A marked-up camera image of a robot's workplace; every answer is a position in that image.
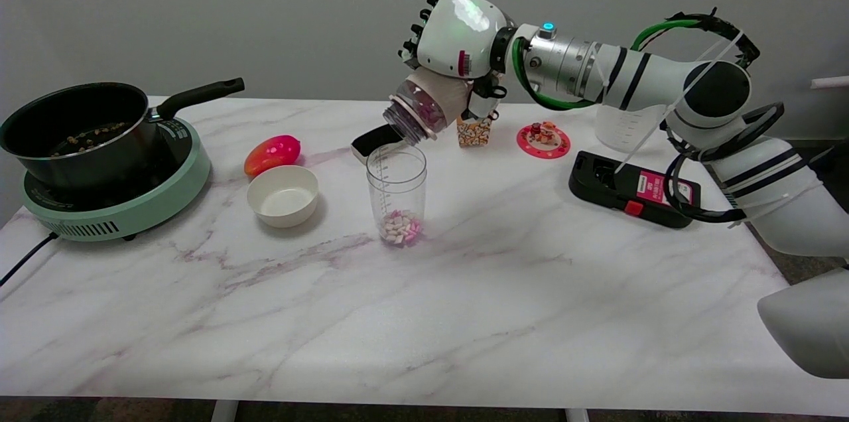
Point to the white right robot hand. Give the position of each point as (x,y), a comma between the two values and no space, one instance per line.
(457,30)

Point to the clear bottle with beige sleeve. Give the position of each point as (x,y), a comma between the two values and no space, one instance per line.
(434,100)

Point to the pink white candy pieces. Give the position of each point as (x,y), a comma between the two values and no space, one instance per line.
(400,229)

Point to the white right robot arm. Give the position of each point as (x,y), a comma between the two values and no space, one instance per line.
(710,93)

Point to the clear tall measuring cup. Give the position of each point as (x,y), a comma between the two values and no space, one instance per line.
(396,183)

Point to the yellow popcorn box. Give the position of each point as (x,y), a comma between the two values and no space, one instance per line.
(474,135)

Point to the black and white sponge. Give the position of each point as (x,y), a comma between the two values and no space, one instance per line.
(371,141)

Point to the pink round toy plate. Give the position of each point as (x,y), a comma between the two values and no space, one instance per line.
(544,150)

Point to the large translucent plastic jug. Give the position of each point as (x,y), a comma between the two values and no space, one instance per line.
(623,133)

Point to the black device with red label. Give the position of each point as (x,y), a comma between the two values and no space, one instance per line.
(597,180)

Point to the red orange toy mango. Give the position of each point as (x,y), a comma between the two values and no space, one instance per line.
(272,153)

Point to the long white zip tie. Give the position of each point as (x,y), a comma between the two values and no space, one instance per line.
(676,103)

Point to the white bowl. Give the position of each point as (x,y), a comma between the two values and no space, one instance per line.
(282,200)

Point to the mint green induction cooker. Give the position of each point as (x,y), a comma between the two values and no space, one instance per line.
(139,206)

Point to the white table leg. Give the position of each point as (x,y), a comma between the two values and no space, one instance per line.
(577,415)
(224,411)

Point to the white wall pipe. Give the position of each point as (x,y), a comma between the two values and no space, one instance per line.
(832,82)

